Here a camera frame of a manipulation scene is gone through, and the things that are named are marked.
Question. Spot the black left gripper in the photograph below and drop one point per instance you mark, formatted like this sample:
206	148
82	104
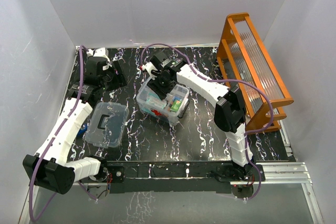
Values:
119	76

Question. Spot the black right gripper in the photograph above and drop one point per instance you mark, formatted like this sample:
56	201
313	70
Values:
161	92

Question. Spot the teal packet with round item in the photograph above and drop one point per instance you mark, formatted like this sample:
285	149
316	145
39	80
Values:
154	101

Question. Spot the green small box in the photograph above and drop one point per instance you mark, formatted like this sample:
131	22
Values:
175	104

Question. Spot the clear first aid box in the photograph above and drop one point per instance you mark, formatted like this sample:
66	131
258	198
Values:
171	118

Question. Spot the clear box lid black handle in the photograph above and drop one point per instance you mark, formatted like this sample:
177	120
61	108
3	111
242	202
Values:
107	125

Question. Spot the clear compartment tray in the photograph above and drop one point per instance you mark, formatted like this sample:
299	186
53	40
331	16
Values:
180	92

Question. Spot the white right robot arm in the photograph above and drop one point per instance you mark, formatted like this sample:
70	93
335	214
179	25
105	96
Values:
230	111

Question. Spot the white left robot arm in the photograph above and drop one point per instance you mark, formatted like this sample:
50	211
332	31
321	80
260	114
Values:
48	167

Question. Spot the blue clamp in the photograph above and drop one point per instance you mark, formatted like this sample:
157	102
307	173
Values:
82	129

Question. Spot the orange wooden rack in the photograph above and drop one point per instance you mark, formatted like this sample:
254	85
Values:
242	55

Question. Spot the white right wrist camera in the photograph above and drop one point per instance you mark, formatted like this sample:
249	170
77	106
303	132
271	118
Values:
151	70

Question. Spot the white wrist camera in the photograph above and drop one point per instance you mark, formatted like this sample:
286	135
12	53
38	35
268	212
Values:
99	52
151	70

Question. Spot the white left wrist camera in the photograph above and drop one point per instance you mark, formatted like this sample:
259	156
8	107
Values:
99	52

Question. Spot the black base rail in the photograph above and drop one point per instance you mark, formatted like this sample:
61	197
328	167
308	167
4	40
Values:
179	176

